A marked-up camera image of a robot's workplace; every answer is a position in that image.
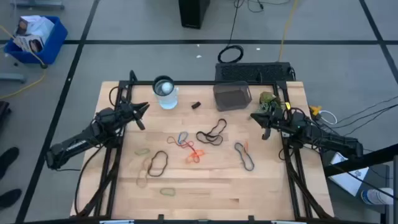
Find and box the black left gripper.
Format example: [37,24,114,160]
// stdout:
[123,101,150,131]

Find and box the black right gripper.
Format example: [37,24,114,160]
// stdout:
[250,107,285,141]

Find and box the blue rubber band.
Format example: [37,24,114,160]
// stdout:
[177,131,190,146]

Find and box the large black rubber band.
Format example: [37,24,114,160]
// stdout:
[195,118,228,147]

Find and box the dark blue-grey rubber band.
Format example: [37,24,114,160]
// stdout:
[234,142,256,172]

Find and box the thin dark brown rubber band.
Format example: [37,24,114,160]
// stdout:
[147,150,169,177]

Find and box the tan rubber band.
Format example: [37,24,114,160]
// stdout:
[136,157,150,189]

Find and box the clear grey plastic bin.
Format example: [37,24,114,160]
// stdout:
[213,80,253,112]

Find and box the white tumbler cup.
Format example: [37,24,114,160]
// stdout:
[152,75,180,110]

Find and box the white ball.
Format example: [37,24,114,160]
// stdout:
[160,82,174,95]

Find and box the black perforated computer case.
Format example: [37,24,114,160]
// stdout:
[214,61,296,83]

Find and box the yellow connector plug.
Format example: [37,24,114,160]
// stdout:
[308,105,323,118]

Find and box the black metal beam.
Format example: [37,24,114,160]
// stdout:
[323,144,398,178]

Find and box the white paper sheet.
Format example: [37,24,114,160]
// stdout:
[328,151,370,197]

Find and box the blue plastic crate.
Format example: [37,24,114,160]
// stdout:
[3,15,68,66]

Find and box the black tower box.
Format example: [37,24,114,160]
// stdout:
[178,0,211,30]

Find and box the white printed cardboard box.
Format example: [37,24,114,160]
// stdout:
[12,34,45,54]
[15,14,55,41]

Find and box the grey metal stand leg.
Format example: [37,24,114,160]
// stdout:
[9,0,65,10]
[0,73,26,84]

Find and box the black chair base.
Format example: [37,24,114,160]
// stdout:
[0,100,12,125]

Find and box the white plastic bottle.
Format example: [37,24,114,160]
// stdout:
[360,187,395,206]

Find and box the person's black shoe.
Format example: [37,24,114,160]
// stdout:
[0,146,20,180]
[0,188,23,209]

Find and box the grey metal pole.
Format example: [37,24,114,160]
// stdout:
[393,155,398,224]

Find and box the black aluminium table frame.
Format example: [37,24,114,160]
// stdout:
[70,70,335,224]

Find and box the white cable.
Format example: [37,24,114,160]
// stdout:
[319,110,338,126]

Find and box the black cable with coil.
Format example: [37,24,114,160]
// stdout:
[216,0,245,65]

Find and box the yellow hanging cable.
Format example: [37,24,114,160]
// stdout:
[277,0,299,62]

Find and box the yellow floor cable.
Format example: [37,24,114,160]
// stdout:
[0,24,47,100]

